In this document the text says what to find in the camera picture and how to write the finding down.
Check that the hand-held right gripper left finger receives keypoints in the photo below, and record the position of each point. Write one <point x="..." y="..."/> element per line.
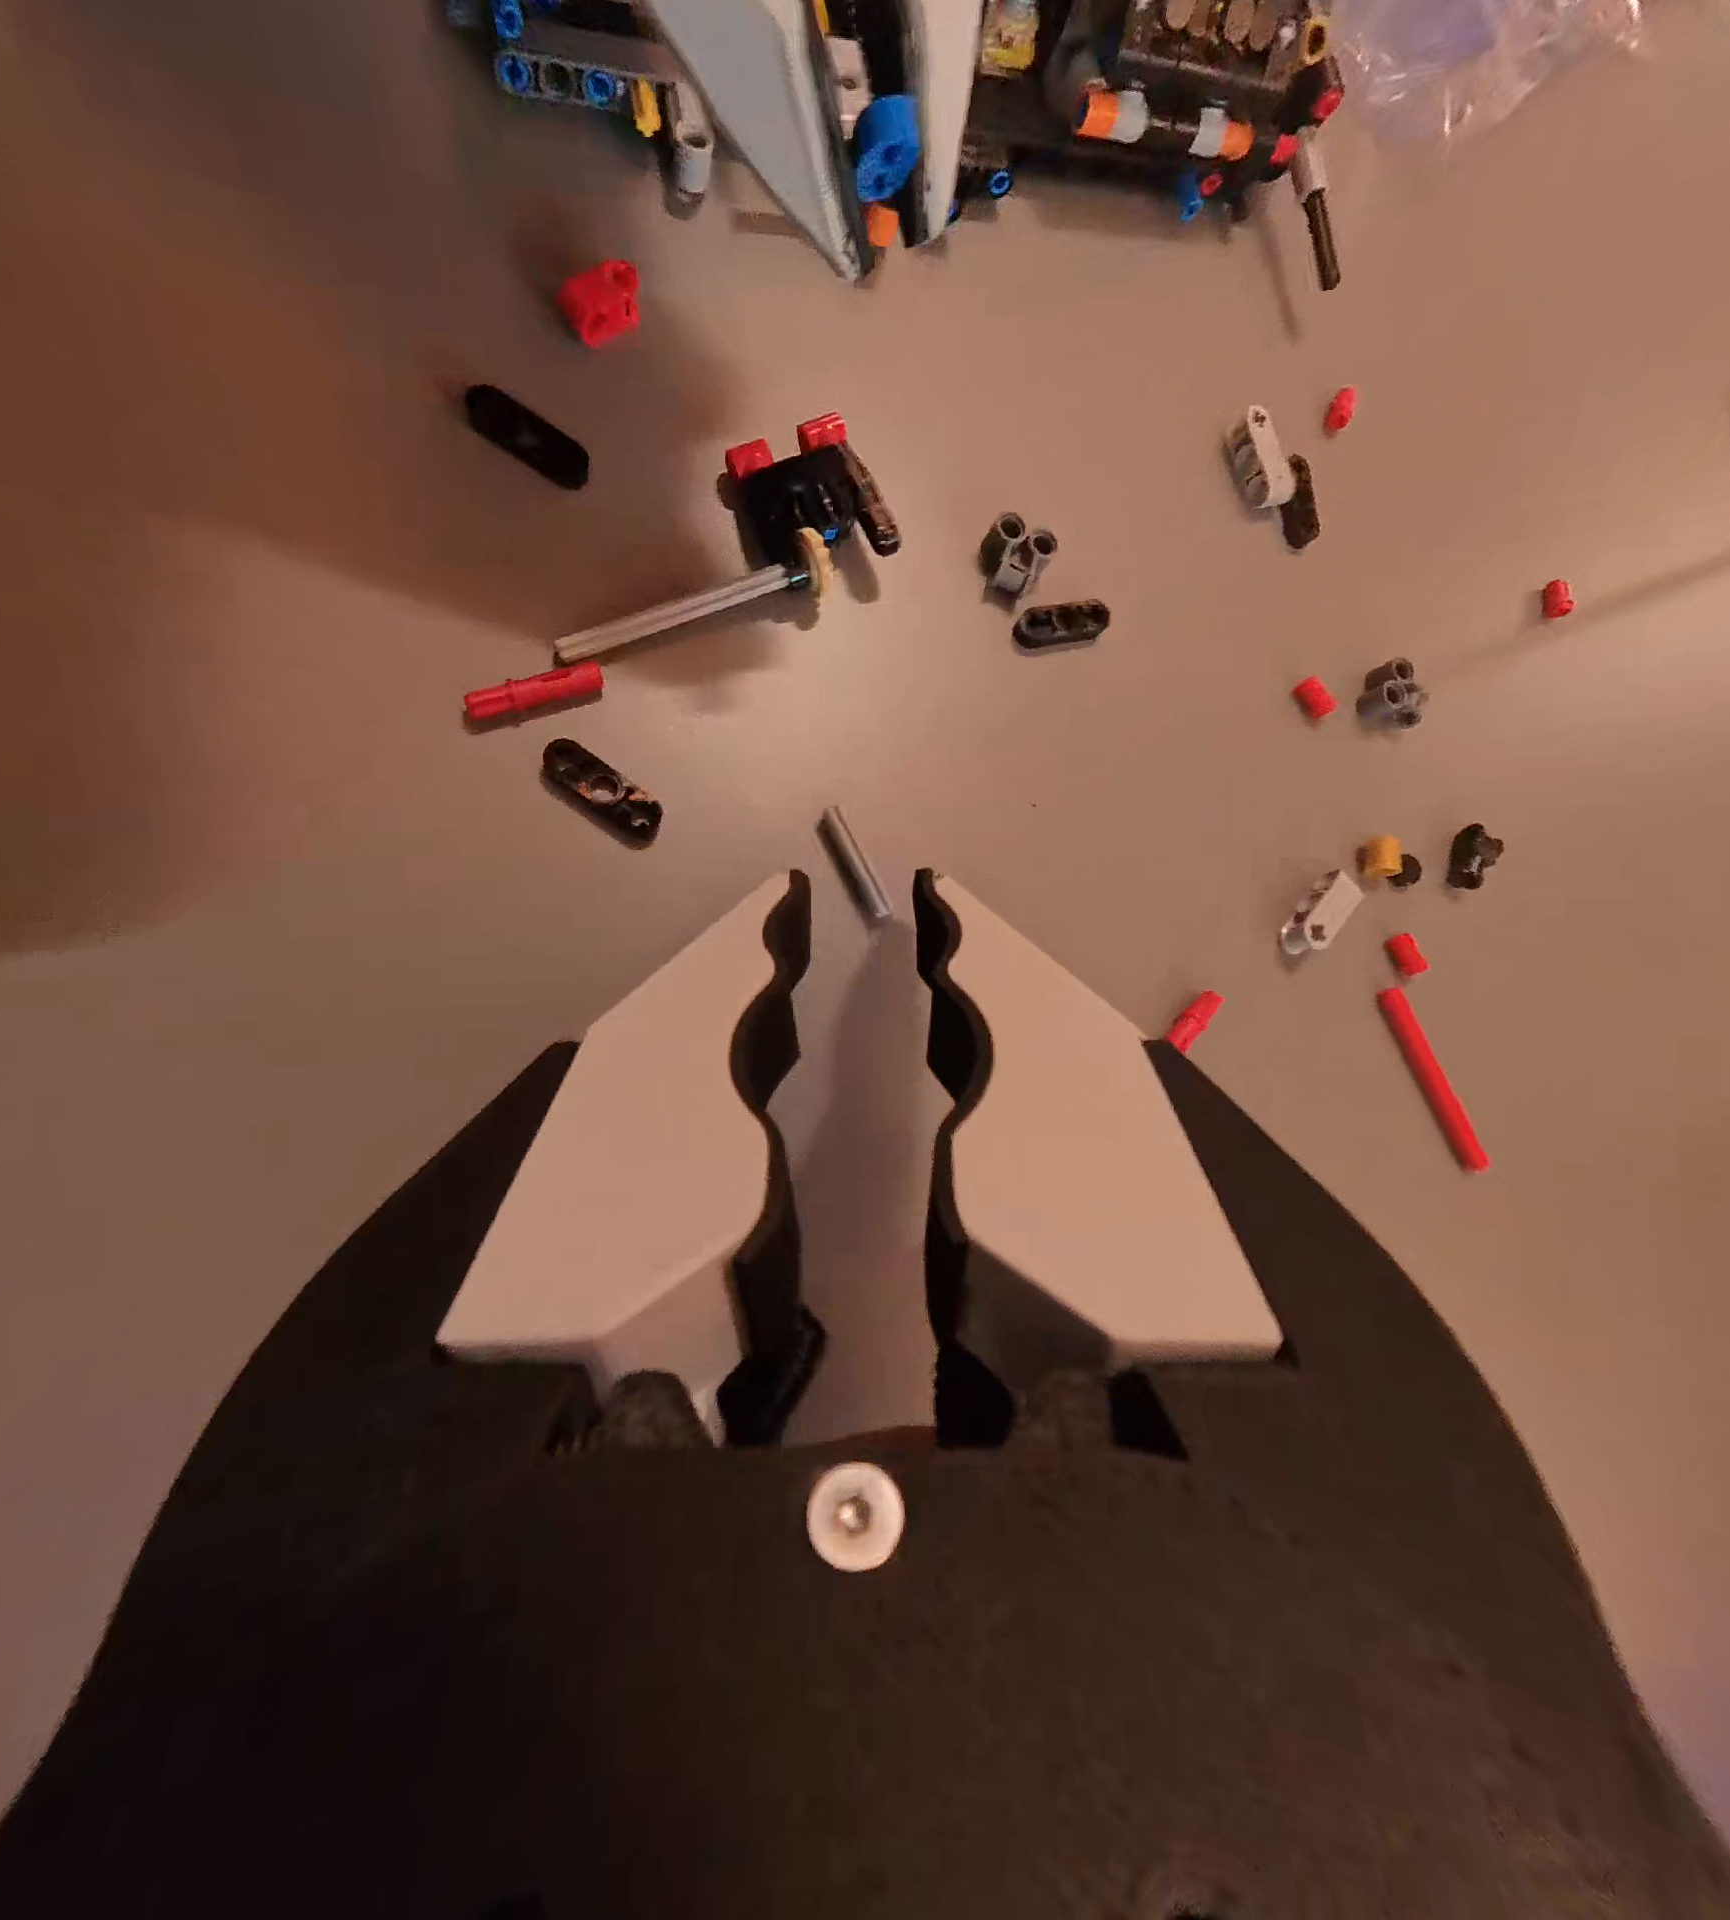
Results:
<point x="611" y="1201"/>

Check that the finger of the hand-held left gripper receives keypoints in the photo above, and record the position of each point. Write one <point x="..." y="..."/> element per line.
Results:
<point x="944" y="91"/>
<point x="769" y="91"/>

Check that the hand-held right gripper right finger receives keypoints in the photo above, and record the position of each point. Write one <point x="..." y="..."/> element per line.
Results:
<point x="1104" y="1201"/>

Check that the large lego vehicle model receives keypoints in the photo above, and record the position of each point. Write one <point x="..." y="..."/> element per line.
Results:
<point x="1181" y="91"/>

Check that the red lego cube connector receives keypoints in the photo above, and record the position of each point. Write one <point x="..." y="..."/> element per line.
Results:
<point x="598" y="301"/>

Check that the black lego gear axle assembly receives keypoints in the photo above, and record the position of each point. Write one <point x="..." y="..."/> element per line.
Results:
<point x="804" y="502"/>

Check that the short grey lego axle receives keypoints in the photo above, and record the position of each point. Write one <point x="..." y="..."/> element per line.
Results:
<point x="854" y="862"/>

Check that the red lego axle pin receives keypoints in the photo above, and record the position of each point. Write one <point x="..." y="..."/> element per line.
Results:
<point x="1192" y="1020"/>

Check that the long red lego axle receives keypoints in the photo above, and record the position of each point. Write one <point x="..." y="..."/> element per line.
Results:
<point x="1432" y="1076"/>

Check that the light grey thin lego liftarm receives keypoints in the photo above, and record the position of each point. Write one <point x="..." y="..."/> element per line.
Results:
<point x="1320" y="912"/>

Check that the black lego liftarm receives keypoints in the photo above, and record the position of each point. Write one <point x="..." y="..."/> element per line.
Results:
<point x="527" y="434"/>
<point x="1301" y="502"/>

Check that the mustard yellow lego bush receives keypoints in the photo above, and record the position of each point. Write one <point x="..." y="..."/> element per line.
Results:
<point x="1380" y="857"/>

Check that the dark grey lego pin connector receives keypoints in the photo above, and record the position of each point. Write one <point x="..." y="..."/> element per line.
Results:
<point x="1017" y="553"/>
<point x="1390" y="692"/>

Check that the light grey thick lego liftarm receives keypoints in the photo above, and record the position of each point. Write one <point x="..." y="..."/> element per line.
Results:
<point x="1258" y="455"/>

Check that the small black lego connector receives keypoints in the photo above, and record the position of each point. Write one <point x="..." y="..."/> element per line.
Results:
<point x="1473" y="855"/>

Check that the long red lego pin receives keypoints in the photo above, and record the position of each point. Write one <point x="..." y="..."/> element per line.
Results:
<point x="533" y="694"/>

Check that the black thin three-hole liftarm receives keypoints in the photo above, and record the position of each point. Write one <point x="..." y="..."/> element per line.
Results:
<point x="1061" y="622"/>
<point x="600" y="790"/>

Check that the clear plastic bag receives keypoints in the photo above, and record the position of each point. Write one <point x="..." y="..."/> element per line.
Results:
<point x="1480" y="60"/>

